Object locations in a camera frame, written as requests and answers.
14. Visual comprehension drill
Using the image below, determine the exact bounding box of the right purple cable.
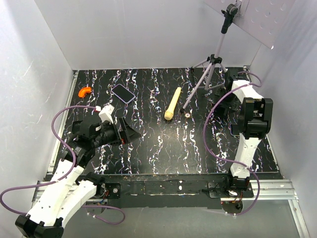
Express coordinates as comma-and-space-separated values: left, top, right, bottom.
203, 71, 263, 216

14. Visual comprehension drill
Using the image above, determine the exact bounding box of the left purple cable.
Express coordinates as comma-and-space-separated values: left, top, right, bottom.
0, 105, 126, 226

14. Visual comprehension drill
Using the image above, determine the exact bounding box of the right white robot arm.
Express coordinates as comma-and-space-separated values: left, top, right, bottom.
214, 71, 273, 197

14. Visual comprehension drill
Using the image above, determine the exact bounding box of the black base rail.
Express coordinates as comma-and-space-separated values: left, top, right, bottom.
103, 174, 254, 209

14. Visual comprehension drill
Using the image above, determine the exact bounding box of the perforated grey board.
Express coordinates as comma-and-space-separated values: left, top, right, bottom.
205, 0, 295, 49

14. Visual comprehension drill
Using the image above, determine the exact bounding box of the purple cable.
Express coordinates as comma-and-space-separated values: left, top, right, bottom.
0, 105, 126, 226
203, 71, 263, 216

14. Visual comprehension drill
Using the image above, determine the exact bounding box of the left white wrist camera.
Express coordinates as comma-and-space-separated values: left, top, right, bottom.
95, 104, 114, 124

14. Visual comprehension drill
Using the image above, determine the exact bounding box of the cream toy microphone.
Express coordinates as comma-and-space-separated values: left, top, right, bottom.
164, 87, 181, 121

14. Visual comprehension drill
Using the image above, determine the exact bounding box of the orange curved plastic piece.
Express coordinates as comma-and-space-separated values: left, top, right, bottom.
78, 87, 92, 98

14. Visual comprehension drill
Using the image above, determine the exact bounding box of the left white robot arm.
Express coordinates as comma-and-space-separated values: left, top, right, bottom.
15, 116, 141, 238

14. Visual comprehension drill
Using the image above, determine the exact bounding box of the purple cased smartphone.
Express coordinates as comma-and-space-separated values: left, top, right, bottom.
111, 84, 136, 104

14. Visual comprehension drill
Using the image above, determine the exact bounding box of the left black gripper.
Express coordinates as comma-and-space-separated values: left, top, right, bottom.
92, 117, 141, 148

